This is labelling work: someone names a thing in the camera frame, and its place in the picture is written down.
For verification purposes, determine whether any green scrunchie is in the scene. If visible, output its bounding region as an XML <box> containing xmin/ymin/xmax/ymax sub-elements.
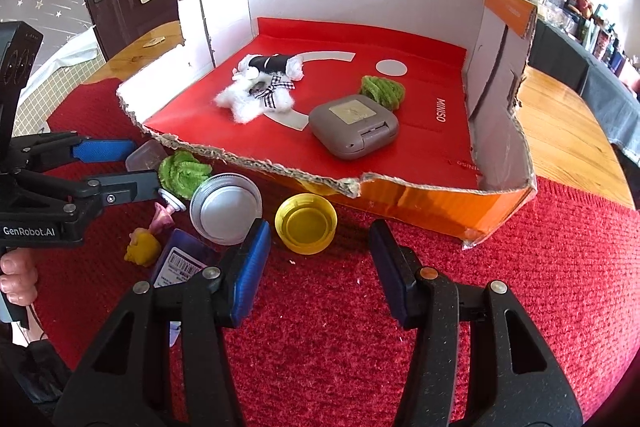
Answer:
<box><xmin>157</xmin><ymin>150</ymin><xmax>212</xmax><ymax>202</ymax></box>
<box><xmin>359</xmin><ymin>74</ymin><xmax>407</xmax><ymax>112</ymax></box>

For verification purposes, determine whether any purple bottle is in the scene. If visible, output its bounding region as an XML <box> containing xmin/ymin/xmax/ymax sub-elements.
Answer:
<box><xmin>149</xmin><ymin>228</ymin><xmax>221</xmax><ymax>349</ymax></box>

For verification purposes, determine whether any yellow lid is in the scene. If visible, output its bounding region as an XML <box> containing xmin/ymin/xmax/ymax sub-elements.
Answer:
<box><xmin>274</xmin><ymin>195</ymin><xmax>338</xmax><ymax>256</ymax></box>

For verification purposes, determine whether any orange cardboard box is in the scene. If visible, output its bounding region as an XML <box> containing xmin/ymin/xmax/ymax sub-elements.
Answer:
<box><xmin>116</xmin><ymin>0</ymin><xmax>538</xmax><ymax>253</ymax></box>

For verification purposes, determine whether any yellow toy figure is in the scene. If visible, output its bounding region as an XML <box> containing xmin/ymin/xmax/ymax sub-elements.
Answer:
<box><xmin>124</xmin><ymin>228</ymin><xmax>163</xmax><ymax>267</ymax></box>

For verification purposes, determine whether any grey rounded case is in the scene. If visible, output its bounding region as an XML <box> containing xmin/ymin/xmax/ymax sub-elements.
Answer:
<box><xmin>307</xmin><ymin>94</ymin><xmax>401</xmax><ymax>162</ymax></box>

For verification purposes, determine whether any white fluffy plush toy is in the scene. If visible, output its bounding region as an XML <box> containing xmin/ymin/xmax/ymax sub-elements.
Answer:
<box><xmin>212</xmin><ymin>69</ymin><xmax>297</xmax><ymax>125</ymax></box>

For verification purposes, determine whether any side table with bottles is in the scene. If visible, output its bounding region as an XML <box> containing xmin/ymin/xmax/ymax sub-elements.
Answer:
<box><xmin>502</xmin><ymin>0</ymin><xmax>640</xmax><ymax>78</ymax></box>

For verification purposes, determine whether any small pink toy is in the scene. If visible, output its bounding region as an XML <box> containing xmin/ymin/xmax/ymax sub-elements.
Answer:
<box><xmin>152</xmin><ymin>189</ymin><xmax>188</xmax><ymax>235</ymax></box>

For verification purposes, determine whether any clear round lid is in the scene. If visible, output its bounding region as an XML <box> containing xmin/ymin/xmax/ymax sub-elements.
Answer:
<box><xmin>189</xmin><ymin>173</ymin><xmax>263</xmax><ymax>245</ymax></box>

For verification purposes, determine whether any red knit mat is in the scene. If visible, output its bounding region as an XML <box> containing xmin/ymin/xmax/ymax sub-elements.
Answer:
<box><xmin>30</xmin><ymin>77</ymin><xmax>640</xmax><ymax>427</ymax></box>

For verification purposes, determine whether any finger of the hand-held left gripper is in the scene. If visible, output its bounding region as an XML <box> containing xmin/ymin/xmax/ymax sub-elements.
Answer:
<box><xmin>10</xmin><ymin>132</ymin><xmax>135</xmax><ymax>172</ymax></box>
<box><xmin>19</xmin><ymin>169</ymin><xmax>162</xmax><ymax>220</ymax></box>

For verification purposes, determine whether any person's left hand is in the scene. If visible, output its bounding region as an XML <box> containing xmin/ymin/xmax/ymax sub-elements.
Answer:
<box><xmin>0</xmin><ymin>249</ymin><xmax>40</xmax><ymax>308</ymax></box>

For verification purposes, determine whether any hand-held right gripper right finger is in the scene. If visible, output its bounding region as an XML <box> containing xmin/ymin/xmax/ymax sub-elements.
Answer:
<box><xmin>368</xmin><ymin>219</ymin><xmax>585</xmax><ymax>427</ymax></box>

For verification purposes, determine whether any blue table cloth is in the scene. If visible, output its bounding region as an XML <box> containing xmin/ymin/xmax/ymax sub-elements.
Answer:
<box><xmin>530</xmin><ymin>24</ymin><xmax>640</xmax><ymax>165</ymax></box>

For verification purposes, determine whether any small clear plastic box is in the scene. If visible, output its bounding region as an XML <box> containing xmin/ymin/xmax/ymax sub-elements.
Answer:
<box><xmin>125</xmin><ymin>139</ymin><xmax>168</xmax><ymax>172</ymax></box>

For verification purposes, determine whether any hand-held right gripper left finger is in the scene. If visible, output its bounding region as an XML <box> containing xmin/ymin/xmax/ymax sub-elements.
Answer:
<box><xmin>52</xmin><ymin>218</ymin><xmax>273</xmax><ymax>427</ymax></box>

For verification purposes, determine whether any person's left forearm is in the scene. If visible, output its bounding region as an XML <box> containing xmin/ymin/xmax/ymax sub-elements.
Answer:
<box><xmin>0</xmin><ymin>322</ymin><xmax>76</xmax><ymax>413</ymax></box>

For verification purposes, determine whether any white fluffy black-banded roll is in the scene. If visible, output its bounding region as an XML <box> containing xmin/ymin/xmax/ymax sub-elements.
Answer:
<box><xmin>234</xmin><ymin>53</ymin><xmax>306</xmax><ymax>82</ymax></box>

